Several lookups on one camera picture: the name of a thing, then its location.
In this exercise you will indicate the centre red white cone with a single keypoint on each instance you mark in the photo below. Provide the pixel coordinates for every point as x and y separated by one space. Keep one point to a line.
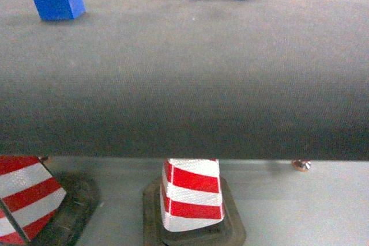
191 204

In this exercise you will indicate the red white cone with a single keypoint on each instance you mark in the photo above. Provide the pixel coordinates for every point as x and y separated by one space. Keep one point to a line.
191 204
38 208

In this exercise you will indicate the left red white cone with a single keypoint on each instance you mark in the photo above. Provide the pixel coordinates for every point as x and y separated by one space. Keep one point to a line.
38 208

